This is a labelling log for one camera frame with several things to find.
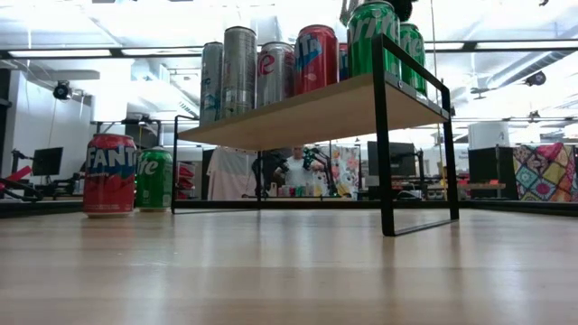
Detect green Sprite can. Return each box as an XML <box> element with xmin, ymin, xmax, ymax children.
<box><xmin>398</xmin><ymin>22</ymin><xmax>428</xmax><ymax>98</ymax></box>
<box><xmin>134</xmin><ymin>146</ymin><xmax>174</xmax><ymax>213</ymax></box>
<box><xmin>346</xmin><ymin>0</ymin><xmax>403</xmax><ymax>79</ymax></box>

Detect silver Diet Coke can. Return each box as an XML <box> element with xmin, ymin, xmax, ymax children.
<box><xmin>256</xmin><ymin>41</ymin><xmax>298</xmax><ymax>108</ymax></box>
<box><xmin>339</xmin><ymin>0</ymin><xmax>362</xmax><ymax>27</ymax></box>

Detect floral printed banner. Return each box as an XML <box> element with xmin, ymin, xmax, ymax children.
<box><xmin>331</xmin><ymin>144</ymin><xmax>361</xmax><ymax>199</ymax></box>

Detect white curtain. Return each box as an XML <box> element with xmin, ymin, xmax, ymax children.
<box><xmin>206</xmin><ymin>146</ymin><xmax>258</xmax><ymax>201</ymax></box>

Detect colourful patchwork quilt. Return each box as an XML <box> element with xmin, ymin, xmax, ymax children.
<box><xmin>512</xmin><ymin>143</ymin><xmax>578</xmax><ymax>203</ymax></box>

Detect black ceiling spotlight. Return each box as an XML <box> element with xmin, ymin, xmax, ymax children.
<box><xmin>524</xmin><ymin>70</ymin><xmax>547</xmax><ymax>88</ymax></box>
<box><xmin>52</xmin><ymin>79</ymin><xmax>73</xmax><ymax>101</ymax></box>

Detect red machine part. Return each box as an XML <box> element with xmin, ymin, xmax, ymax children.
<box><xmin>0</xmin><ymin>164</ymin><xmax>36</xmax><ymax>186</ymax></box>

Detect wooden shelf black metal frame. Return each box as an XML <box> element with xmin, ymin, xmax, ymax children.
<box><xmin>171</xmin><ymin>32</ymin><xmax>461</xmax><ymax>237</ymax></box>

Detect small black monitor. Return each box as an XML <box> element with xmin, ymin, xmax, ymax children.
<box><xmin>31</xmin><ymin>146</ymin><xmax>64</xmax><ymax>177</ymax></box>

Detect red Fanta can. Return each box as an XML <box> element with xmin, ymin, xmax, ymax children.
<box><xmin>82</xmin><ymin>133</ymin><xmax>138</xmax><ymax>219</ymax></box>
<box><xmin>337</xmin><ymin>42</ymin><xmax>350</xmax><ymax>83</ymax></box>
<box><xmin>294</xmin><ymin>23</ymin><xmax>340</xmax><ymax>97</ymax></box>

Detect person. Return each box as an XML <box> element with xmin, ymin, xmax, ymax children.
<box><xmin>282</xmin><ymin>144</ymin><xmax>324</xmax><ymax>198</ymax></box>

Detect white round container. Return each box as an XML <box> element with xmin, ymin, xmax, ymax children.
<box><xmin>468</xmin><ymin>121</ymin><xmax>510</xmax><ymax>150</ymax></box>

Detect grey ceiling duct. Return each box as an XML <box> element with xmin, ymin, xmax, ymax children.
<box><xmin>485</xmin><ymin>49</ymin><xmax>578</xmax><ymax>89</ymax></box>

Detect black computer monitor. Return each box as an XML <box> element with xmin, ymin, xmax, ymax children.
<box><xmin>366</xmin><ymin>141</ymin><xmax>417</xmax><ymax>178</ymax></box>

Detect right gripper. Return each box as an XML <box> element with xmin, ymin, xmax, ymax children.
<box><xmin>387</xmin><ymin>0</ymin><xmax>415</xmax><ymax>17</ymax></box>

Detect long ceiling light rail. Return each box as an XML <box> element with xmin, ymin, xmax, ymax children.
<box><xmin>0</xmin><ymin>39</ymin><xmax>578</xmax><ymax>60</ymax></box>

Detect black curved hose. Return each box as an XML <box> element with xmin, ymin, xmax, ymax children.
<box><xmin>0</xmin><ymin>178</ymin><xmax>46</xmax><ymax>203</ymax></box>

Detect slim can black lid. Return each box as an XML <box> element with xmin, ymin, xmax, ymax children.
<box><xmin>219</xmin><ymin>25</ymin><xmax>259</xmax><ymax>120</ymax></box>
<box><xmin>200</xmin><ymin>41</ymin><xmax>226</xmax><ymax>127</ymax></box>

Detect red stacked bins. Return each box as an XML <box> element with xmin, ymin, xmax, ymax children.
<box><xmin>178</xmin><ymin>162</ymin><xmax>198</xmax><ymax>190</ymax></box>

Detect black background cabinet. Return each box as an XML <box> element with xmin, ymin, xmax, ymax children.
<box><xmin>468</xmin><ymin>144</ymin><xmax>516</xmax><ymax>200</ymax></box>

